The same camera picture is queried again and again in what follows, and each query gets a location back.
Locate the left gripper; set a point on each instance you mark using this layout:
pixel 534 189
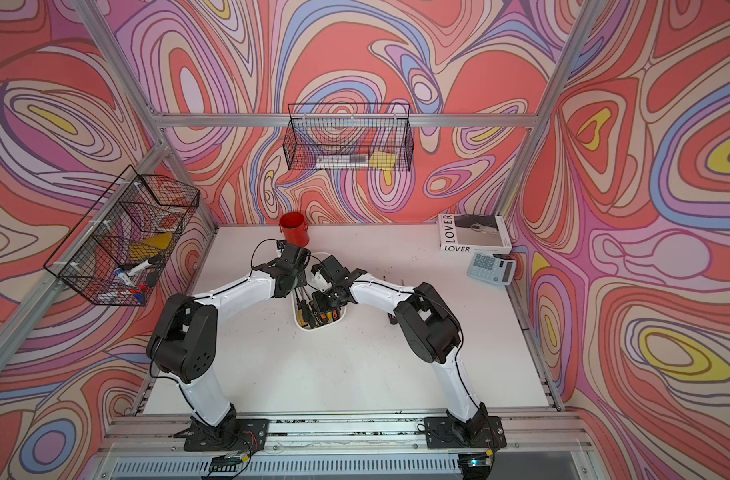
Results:
pixel 302 277

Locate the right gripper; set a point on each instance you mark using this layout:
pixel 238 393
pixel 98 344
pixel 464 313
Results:
pixel 317 297

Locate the white plastic storage box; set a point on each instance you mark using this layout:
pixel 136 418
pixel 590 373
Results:
pixel 331 316

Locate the black yellow dotted screwdriver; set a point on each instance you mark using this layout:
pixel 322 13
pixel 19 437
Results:
pixel 315 312

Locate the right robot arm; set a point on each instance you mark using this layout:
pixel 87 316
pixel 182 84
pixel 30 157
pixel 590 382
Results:
pixel 432 331

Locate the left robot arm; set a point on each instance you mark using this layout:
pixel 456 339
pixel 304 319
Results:
pixel 183 345

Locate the red metal cup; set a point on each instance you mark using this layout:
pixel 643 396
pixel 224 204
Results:
pixel 295 228

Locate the yellow sponge in basket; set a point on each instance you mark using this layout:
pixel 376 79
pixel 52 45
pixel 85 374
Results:
pixel 383 160

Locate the white Lover book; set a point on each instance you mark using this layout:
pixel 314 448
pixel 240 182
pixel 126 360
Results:
pixel 462 233

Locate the markers in left basket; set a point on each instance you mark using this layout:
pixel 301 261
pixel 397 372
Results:
pixel 132 284

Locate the grey calculator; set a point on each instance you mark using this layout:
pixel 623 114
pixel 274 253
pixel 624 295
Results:
pixel 494 269

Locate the black ribbed handle screwdriver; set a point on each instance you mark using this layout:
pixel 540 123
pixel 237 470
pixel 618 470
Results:
pixel 301 309

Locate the black wire basket on rail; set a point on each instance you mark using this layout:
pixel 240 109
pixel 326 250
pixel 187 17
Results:
pixel 343 135

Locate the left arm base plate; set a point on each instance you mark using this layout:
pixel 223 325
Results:
pixel 233 434

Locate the black wire basket left wall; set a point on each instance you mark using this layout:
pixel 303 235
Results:
pixel 140 215

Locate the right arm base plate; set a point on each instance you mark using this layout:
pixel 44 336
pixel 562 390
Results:
pixel 449 433

